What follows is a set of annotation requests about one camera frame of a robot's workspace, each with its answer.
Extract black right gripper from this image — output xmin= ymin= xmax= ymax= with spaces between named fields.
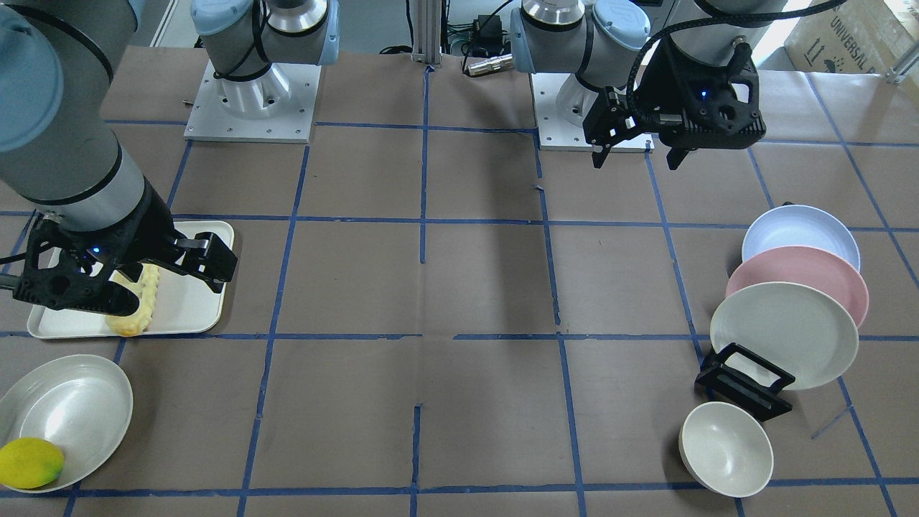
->
xmin=13 ymin=181 xmax=238 ymax=315

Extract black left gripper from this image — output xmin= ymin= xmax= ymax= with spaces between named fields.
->
xmin=583 ymin=35 xmax=767 ymax=170

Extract blue plate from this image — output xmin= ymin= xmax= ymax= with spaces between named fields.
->
xmin=741 ymin=204 xmax=862 ymax=271

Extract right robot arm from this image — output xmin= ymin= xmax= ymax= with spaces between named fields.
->
xmin=2 ymin=1 xmax=340 ymax=315

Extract cream shallow plate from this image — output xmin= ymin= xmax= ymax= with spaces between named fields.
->
xmin=1 ymin=354 xmax=134 ymax=494

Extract pink plate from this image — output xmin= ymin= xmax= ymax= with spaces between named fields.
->
xmin=725 ymin=245 xmax=869 ymax=327

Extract cream plate in rack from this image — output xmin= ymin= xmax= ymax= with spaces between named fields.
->
xmin=709 ymin=281 xmax=859 ymax=391

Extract white rectangular tray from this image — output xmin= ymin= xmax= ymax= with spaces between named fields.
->
xmin=27 ymin=220 xmax=236 ymax=340

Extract cardboard box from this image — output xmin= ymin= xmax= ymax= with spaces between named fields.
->
xmin=784 ymin=1 xmax=918 ymax=73

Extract yellow lemon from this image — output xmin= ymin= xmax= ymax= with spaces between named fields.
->
xmin=1 ymin=437 xmax=65 ymax=490

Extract black dish rack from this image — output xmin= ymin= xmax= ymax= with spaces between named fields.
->
xmin=695 ymin=343 xmax=796 ymax=422

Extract cream bowl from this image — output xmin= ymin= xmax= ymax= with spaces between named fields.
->
xmin=677 ymin=401 xmax=774 ymax=498

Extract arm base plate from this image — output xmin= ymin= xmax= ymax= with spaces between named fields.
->
xmin=184 ymin=63 xmax=322 ymax=144
xmin=530 ymin=72 xmax=654 ymax=153

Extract aluminium frame post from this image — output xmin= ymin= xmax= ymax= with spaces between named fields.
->
xmin=409 ymin=0 xmax=445 ymax=68

